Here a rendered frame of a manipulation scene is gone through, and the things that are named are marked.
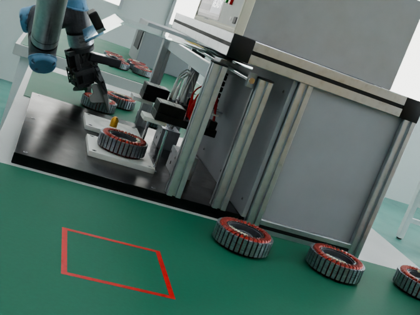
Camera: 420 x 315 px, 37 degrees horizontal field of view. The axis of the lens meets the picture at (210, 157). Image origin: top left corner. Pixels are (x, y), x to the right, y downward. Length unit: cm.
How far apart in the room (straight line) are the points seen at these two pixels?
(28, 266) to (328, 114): 71
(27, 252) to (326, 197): 70
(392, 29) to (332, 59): 15
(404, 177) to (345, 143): 607
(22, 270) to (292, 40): 78
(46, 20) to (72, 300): 103
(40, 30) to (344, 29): 79
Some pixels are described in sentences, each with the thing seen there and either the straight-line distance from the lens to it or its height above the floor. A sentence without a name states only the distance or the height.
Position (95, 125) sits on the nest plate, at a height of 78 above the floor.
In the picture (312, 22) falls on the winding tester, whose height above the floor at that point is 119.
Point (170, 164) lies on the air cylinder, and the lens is 146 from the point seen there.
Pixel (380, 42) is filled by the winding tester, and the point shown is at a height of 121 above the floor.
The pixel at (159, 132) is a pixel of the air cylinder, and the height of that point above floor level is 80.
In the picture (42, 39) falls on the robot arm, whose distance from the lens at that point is 175.
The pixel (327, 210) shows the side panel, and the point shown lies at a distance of 137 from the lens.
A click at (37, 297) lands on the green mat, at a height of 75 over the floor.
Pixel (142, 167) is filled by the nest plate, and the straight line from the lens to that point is 138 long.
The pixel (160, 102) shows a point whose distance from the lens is 139.
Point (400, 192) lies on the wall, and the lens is 744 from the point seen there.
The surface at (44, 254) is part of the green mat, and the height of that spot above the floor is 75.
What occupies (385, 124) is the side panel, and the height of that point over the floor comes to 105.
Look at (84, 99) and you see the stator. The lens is 199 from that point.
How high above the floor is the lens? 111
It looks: 11 degrees down
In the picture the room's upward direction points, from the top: 20 degrees clockwise
